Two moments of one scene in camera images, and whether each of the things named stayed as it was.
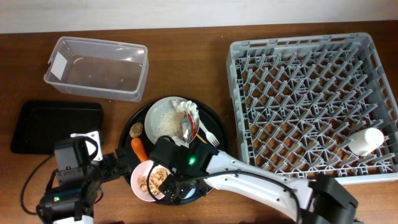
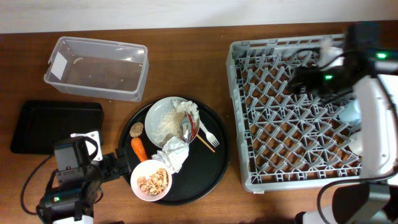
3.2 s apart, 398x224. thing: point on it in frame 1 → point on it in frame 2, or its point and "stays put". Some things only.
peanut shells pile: (155, 179) stays put
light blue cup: (190, 193) → (351, 112)
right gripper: (171, 183) → (316, 86)
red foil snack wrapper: (188, 127) stays put
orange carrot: (137, 147) stays put
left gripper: (114, 172) stays put
